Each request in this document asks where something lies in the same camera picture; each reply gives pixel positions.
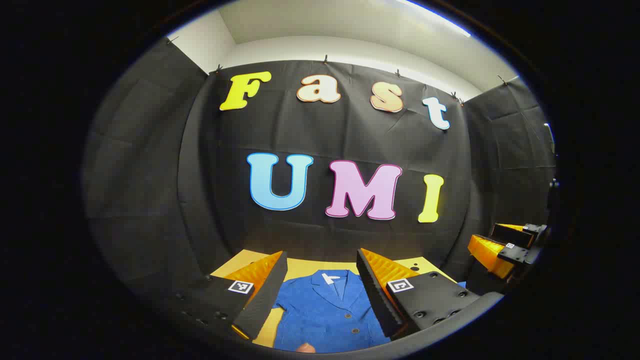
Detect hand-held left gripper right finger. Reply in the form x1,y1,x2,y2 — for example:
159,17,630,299
356,248,505,342

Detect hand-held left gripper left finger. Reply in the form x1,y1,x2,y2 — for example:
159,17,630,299
167,251,289,341

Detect blue button-up shirt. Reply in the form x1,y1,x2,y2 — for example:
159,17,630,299
272,269,467,354

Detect black backdrop cloth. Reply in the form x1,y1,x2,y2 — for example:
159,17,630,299
82,37,557,296

